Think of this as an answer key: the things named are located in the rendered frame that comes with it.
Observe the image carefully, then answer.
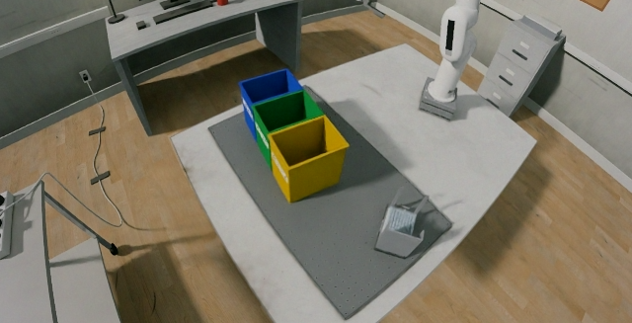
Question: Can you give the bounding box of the green returns bin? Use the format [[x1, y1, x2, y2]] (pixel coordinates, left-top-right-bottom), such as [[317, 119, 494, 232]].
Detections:
[[251, 89, 325, 170]]

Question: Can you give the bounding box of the yellow recycle bin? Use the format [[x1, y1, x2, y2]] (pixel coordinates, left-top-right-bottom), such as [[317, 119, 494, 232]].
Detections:
[[268, 115, 350, 203]]

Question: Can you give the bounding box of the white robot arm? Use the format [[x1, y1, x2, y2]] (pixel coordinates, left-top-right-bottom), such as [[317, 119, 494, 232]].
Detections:
[[428, 0, 480, 103]]

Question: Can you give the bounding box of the blue storage bin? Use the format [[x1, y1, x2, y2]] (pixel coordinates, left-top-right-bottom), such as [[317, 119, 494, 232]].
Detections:
[[238, 68, 304, 143]]

